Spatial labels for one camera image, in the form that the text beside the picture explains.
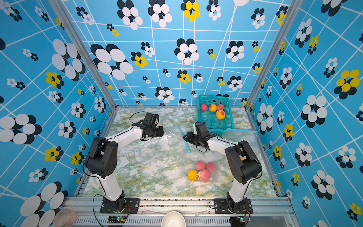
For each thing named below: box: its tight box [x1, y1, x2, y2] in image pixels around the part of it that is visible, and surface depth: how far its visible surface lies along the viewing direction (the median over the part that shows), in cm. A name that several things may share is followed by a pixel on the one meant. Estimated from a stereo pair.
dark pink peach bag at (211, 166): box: [205, 161, 217, 174], surface depth 84 cm
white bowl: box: [160, 210, 187, 227], surface depth 69 cm
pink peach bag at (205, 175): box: [199, 168, 211, 183], surface depth 79 cm
